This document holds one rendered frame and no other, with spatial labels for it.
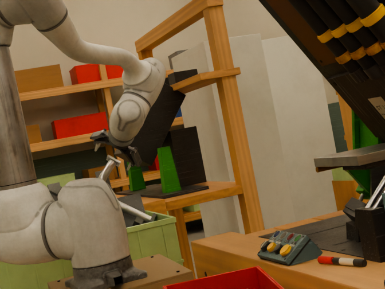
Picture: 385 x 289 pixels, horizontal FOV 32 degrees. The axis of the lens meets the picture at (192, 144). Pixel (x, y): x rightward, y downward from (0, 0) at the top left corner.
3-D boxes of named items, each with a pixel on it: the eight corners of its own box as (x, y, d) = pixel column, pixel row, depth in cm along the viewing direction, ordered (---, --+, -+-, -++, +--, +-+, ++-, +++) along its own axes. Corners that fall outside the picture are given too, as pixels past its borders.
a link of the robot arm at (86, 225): (116, 264, 167) (98, 178, 167) (52, 273, 173) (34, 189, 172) (140, 249, 183) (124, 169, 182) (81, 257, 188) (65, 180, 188)
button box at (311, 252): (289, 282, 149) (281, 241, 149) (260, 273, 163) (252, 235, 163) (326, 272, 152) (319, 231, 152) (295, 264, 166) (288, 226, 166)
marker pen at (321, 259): (368, 265, 136) (366, 258, 136) (362, 268, 135) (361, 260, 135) (322, 262, 147) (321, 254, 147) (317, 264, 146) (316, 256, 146)
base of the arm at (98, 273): (84, 299, 162) (79, 276, 162) (64, 285, 183) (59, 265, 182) (154, 278, 169) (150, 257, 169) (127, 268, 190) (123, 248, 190)
